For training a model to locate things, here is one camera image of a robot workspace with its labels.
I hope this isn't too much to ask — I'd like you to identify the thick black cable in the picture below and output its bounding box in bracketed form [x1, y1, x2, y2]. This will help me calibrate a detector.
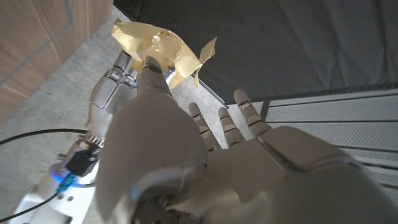
[0, 128, 88, 146]

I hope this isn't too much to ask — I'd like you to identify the black curtain backdrop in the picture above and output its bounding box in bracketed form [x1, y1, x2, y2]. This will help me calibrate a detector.
[113, 0, 398, 106]

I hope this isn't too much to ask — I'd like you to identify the black backdrop pole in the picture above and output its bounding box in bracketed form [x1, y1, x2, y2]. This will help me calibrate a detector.
[191, 73, 230, 109]

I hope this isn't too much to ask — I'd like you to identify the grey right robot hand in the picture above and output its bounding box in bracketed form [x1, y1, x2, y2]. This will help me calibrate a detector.
[84, 50, 140, 147]

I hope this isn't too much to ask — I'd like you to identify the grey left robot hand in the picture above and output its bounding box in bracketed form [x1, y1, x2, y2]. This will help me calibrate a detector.
[95, 55, 398, 224]

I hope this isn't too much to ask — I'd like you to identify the thin black cable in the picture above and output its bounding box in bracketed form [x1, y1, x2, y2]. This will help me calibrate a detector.
[0, 192, 60, 222]

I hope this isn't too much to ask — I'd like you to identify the gold foil envelope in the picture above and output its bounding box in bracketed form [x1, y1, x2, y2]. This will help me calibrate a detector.
[111, 17, 218, 90]

